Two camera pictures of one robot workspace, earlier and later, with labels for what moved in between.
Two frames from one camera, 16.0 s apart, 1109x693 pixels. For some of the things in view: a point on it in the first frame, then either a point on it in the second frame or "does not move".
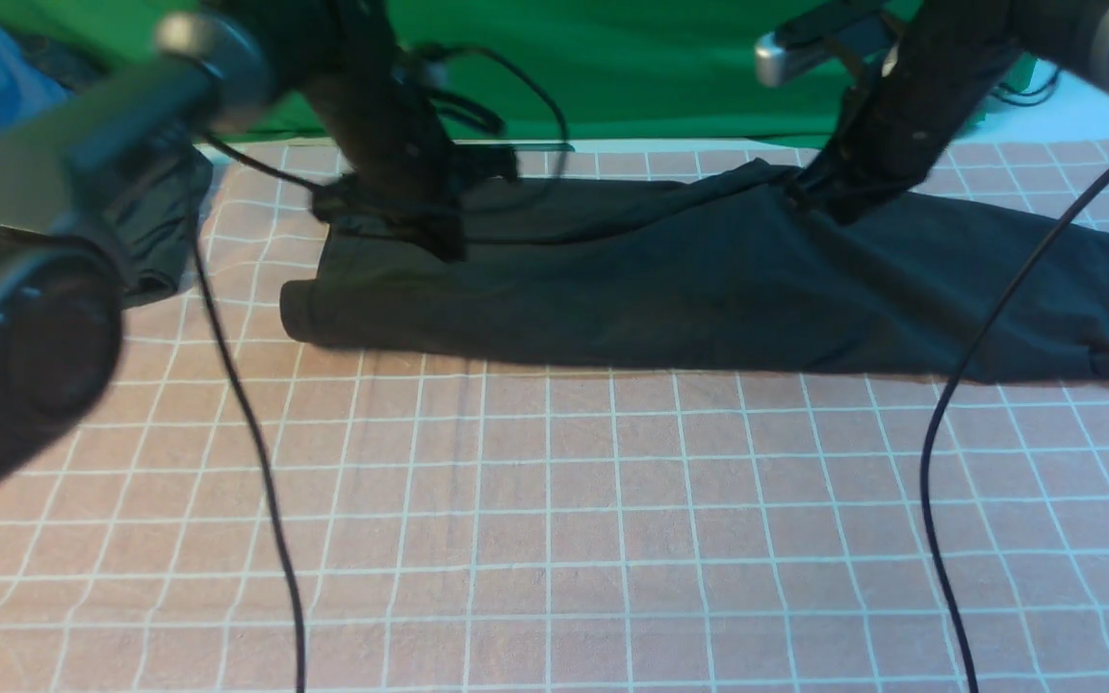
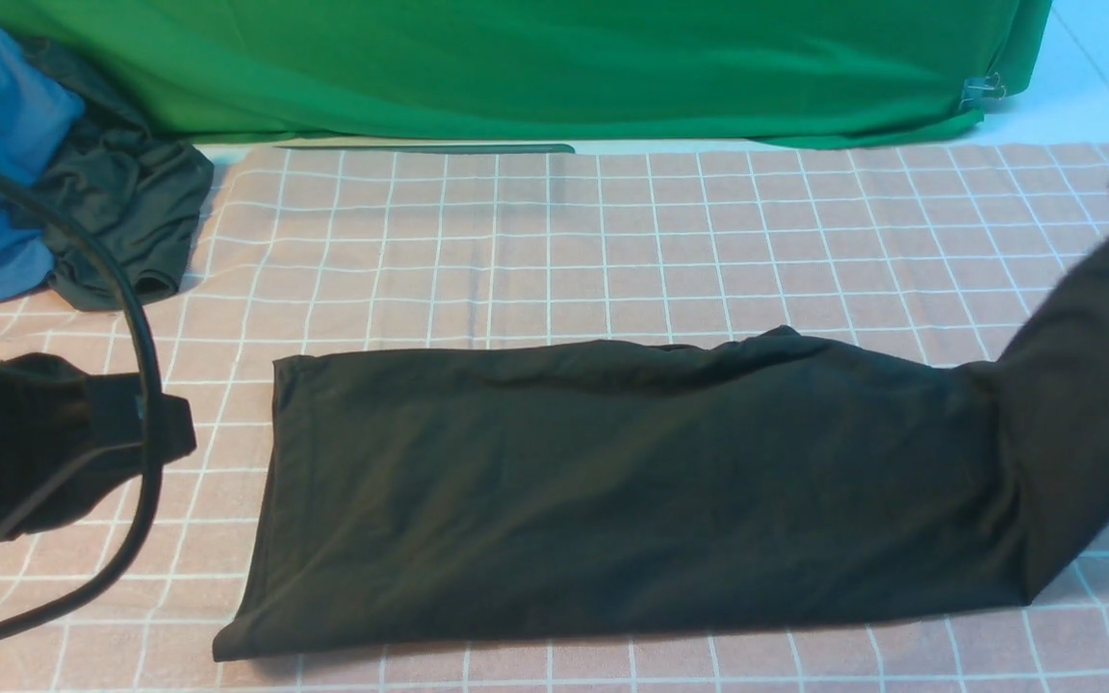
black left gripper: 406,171 -> 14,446
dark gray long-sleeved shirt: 732,269 -> 419,498
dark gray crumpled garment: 150,208 does not move
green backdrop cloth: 567,70 does not move
